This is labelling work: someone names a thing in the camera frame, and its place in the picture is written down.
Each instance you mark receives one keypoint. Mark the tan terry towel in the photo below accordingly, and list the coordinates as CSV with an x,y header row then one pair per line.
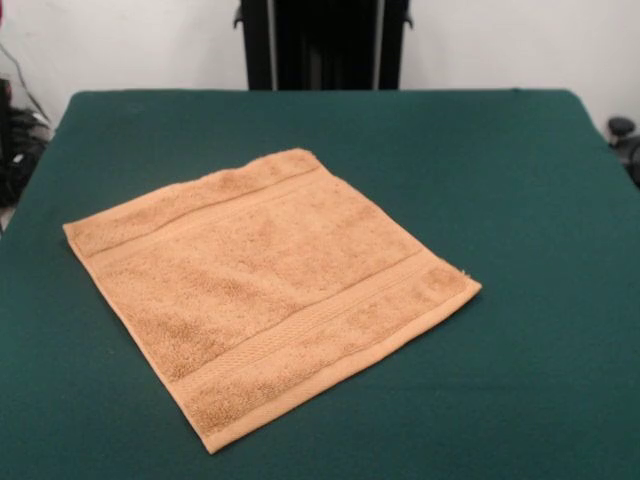
x,y
260,290

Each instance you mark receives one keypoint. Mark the dark green table cloth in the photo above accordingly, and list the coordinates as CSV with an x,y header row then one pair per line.
x,y
525,375

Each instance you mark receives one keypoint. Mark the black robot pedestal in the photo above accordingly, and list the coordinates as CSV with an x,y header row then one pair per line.
x,y
325,45

